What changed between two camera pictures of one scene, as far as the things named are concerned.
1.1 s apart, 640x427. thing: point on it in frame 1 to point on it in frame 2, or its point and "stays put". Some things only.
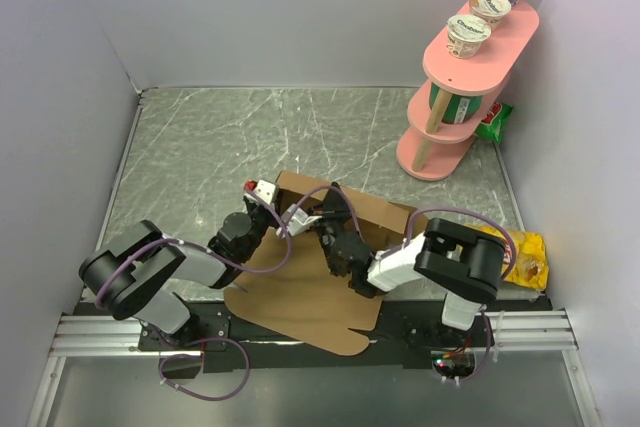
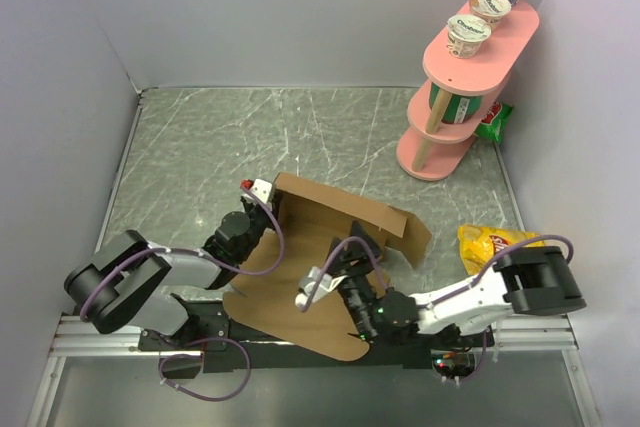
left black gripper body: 260,220 stays put
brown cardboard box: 288,290 stays put
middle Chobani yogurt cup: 489,6 stays put
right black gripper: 335,207 to 342,265
